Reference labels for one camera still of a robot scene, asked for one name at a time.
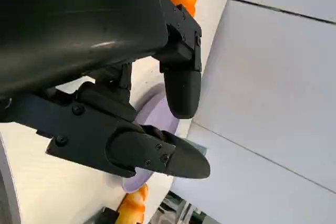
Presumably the grey workshop machine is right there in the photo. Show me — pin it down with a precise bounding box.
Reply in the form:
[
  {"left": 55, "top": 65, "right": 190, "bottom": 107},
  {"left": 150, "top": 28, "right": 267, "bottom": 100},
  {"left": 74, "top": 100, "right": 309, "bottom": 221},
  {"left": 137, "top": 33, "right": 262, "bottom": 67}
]
[{"left": 157, "top": 191, "right": 211, "bottom": 224}]

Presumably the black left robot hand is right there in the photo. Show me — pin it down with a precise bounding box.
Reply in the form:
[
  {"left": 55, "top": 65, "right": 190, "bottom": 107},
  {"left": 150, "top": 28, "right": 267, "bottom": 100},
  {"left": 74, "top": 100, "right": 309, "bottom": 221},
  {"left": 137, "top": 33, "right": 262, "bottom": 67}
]
[{"left": 0, "top": 0, "right": 212, "bottom": 180}]

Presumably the pale green mug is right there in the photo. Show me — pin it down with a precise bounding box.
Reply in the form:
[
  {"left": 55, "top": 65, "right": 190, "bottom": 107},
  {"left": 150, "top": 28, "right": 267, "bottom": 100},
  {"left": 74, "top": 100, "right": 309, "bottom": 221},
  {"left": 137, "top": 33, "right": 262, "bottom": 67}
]
[{"left": 194, "top": 143, "right": 208, "bottom": 157}]

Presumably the lilac plate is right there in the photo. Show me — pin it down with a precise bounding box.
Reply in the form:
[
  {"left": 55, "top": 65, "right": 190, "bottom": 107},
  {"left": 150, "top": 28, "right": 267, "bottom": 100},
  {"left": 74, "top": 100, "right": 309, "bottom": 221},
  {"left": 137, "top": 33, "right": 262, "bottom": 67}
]
[{"left": 122, "top": 82, "right": 182, "bottom": 193}]

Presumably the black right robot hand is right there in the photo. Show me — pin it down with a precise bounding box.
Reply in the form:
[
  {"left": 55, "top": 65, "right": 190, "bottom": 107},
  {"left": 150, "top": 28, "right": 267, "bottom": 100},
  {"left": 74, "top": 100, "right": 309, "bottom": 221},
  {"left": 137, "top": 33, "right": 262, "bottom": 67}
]
[{"left": 90, "top": 206, "right": 121, "bottom": 224}]

